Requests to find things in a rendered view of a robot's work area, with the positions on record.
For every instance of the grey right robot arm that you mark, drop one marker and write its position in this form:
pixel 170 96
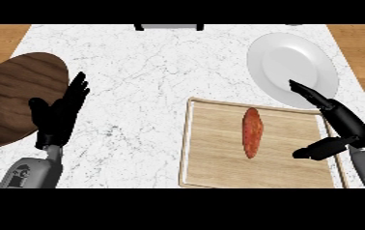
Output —
pixel 358 164

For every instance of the white plate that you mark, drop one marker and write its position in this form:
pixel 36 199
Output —
pixel 291 69

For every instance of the pale wooden tray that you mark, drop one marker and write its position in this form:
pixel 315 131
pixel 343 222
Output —
pixel 259 150

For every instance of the grey appliance with black legs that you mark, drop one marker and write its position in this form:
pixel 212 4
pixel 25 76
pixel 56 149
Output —
pixel 169 26

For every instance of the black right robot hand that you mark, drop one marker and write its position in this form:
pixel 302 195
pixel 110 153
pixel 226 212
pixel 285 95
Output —
pixel 340 118

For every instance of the orange sweet potato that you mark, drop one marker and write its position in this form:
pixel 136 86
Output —
pixel 252 132

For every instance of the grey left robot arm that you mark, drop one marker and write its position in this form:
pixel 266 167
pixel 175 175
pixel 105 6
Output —
pixel 36 171

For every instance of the dark brown wooden board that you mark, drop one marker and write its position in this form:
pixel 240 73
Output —
pixel 25 95

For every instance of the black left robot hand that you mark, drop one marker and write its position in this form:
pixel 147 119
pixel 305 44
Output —
pixel 59 118

